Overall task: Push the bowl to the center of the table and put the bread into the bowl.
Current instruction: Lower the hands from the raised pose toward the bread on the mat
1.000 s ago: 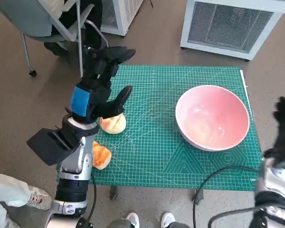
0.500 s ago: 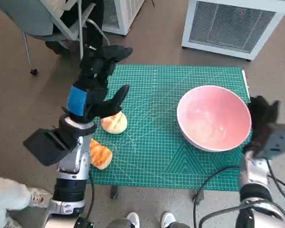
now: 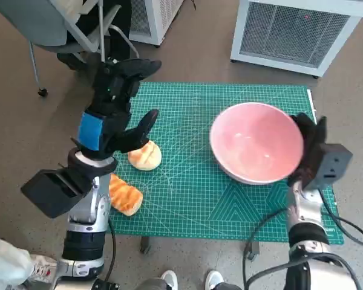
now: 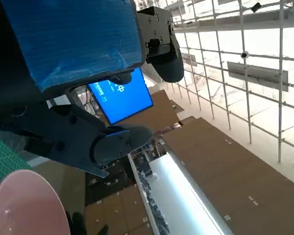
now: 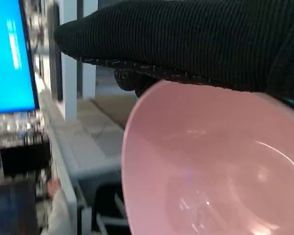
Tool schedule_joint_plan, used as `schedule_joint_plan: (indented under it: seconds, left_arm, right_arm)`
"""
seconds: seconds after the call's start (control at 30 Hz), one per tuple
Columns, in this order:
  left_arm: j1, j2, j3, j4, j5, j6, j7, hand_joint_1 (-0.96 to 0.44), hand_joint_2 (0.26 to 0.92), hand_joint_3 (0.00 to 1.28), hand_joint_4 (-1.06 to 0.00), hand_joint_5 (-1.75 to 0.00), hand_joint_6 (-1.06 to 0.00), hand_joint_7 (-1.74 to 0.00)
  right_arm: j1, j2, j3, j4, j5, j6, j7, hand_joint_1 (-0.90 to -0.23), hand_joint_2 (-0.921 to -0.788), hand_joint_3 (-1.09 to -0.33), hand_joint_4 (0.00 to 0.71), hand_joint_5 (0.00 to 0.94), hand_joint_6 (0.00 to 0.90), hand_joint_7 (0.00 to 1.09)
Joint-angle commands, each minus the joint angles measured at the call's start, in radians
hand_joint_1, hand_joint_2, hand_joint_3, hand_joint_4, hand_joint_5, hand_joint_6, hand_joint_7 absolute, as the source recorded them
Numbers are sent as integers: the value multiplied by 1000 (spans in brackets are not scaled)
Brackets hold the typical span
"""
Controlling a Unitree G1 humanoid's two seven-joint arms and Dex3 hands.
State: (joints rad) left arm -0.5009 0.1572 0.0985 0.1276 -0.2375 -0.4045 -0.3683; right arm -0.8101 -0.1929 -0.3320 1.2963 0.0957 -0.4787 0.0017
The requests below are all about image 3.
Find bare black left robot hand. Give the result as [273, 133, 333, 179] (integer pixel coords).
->
[71, 58, 163, 161]

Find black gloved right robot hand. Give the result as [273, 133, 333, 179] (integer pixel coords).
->
[287, 112, 327, 190]

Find round toy bread bun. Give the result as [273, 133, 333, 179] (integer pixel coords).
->
[127, 140, 163, 172]

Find pink bowl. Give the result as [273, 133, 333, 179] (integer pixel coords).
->
[209, 101, 305, 185]

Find long striped toy bread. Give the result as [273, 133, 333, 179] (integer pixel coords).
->
[108, 173, 144, 217]

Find seated person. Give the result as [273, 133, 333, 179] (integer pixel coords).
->
[56, 0, 133, 72]

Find green cutting mat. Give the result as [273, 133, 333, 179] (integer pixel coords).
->
[107, 81, 345, 245]

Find large white mesh cabinet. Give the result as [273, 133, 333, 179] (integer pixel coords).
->
[229, 0, 363, 80]

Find small white mesh cabinet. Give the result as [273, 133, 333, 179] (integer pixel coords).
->
[128, 0, 185, 47]

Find grey office chair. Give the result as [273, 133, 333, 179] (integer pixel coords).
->
[0, 0, 140, 97]

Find black table leg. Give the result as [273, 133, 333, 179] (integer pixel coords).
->
[140, 236, 152, 254]
[244, 241, 261, 260]

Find white shoe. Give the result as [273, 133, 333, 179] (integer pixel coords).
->
[205, 269, 224, 290]
[162, 269, 178, 290]

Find standing person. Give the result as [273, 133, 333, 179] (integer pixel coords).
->
[0, 234, 60, 290]

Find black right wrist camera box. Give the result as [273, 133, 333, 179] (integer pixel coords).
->
[302, 143, 354, 191]

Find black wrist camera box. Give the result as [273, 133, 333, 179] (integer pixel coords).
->
[20, 169, 94, 219]
[302, 143, 354, 191]

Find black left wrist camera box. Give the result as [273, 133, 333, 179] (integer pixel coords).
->
[20, 169, 94, 219]

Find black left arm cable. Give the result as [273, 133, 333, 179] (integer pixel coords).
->
[104, 222, 117, 282]

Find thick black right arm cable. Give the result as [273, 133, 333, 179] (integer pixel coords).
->
[246, 261, 362, 290]

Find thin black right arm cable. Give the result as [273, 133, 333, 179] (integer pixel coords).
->
[243, 207, 293, 290]

